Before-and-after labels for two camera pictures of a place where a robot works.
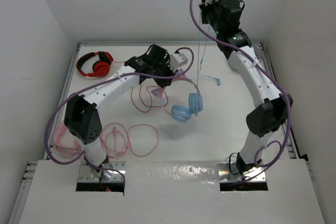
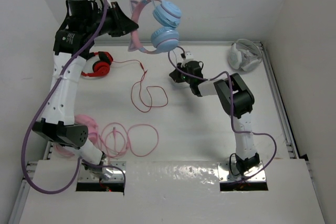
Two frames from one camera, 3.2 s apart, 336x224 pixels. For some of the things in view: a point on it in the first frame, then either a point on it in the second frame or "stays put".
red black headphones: [101, 68] stays put
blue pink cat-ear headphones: [180, 98] → [165, 37]
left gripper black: [166, 63] → [121, 24]
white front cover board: [172, 192] stays put
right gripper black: [205, 8] → [176, 74]
